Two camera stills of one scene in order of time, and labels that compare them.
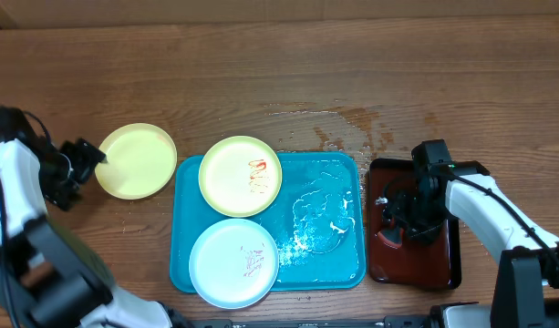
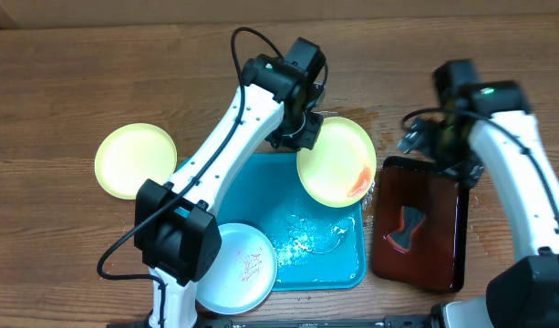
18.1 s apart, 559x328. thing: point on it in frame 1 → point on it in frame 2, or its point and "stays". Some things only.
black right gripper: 407,214 → 425,142
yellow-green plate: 141,160 stays
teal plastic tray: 318,220 stays
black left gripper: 87,157 → 308,140
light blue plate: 233,263 stays
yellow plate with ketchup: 240,176 → 339,169
